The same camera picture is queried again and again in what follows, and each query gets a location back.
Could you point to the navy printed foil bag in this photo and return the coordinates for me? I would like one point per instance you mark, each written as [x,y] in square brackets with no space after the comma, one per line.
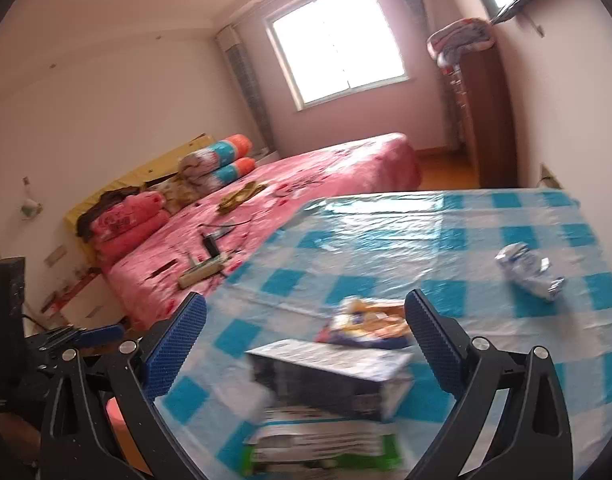
[331,380]

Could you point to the white nightstand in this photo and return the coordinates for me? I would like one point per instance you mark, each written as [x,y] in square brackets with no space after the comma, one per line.
[85,302]

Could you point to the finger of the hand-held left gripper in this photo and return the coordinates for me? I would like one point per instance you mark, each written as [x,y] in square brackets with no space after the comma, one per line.
[103,336]

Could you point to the floral folded quilt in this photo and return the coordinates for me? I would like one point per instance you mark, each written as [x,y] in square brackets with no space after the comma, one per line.
[198,172]

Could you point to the brown wooden wardrobe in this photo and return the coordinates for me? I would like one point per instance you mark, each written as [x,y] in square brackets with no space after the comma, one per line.
[486,120]

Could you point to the orange teal bolster pillow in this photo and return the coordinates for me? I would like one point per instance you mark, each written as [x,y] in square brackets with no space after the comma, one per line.
[233,147]
[233,172]

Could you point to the folded pink grey blanket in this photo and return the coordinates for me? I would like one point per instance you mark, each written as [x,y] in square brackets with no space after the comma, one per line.
[461,40]

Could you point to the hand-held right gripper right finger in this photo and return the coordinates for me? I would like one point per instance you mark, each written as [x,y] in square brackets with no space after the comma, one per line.
[436,345]

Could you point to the blue white checked tablecloth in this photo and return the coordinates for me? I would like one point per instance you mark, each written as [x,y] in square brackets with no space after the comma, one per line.
[386,240]

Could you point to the white blue crumpled wrapper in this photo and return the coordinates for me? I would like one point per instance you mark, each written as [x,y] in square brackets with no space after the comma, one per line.
[531,272]

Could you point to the green cow print bag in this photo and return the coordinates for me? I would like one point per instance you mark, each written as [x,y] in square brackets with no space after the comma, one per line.
[316,452]

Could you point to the black charger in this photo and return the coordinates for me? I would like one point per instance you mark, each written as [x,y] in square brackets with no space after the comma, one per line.
[210,244]

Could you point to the beige power strip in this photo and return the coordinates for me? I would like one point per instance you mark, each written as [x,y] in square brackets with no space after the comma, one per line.
[203,271]

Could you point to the window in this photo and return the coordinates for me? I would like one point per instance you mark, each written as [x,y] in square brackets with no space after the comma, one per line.
[336,40]

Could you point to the orange blue snack wrapper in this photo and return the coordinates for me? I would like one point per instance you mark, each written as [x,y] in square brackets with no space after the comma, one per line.
[366,322]

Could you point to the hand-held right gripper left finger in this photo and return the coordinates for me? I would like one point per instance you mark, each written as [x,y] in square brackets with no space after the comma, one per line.
[175,342]

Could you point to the bed with pink cover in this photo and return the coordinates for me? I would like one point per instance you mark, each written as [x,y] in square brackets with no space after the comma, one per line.
[336,170]

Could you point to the white wall fixture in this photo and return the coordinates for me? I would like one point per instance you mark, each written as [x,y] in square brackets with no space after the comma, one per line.
[30,205]

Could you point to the dark cloth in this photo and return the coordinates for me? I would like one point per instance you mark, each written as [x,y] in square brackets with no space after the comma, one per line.
[103,205]

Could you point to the yellow headboard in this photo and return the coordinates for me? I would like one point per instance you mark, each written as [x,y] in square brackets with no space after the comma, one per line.
[135,172]

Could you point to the gold cloth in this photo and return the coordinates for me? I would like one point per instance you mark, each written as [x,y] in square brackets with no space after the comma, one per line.
[240,196]

